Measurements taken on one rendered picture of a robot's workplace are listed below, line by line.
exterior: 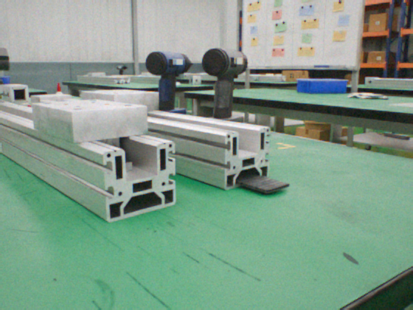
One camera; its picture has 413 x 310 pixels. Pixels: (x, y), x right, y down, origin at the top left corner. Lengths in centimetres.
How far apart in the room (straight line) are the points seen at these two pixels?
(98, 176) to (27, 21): 1214
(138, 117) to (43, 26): 1216
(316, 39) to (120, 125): 340
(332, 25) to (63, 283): 354
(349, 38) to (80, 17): 1032
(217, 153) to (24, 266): 31
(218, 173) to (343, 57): 314
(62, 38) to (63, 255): 1242
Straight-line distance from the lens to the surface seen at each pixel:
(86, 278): 36
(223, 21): 946
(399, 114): 183
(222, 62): 82
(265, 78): 538
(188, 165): 63
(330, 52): 374
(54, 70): 1263
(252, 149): 62
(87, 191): 50
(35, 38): 1259
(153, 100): 85
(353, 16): 364
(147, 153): 50
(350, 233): 46
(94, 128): 51
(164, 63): 98
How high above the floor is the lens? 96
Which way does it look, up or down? 13 degrees down
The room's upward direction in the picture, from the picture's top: straight up
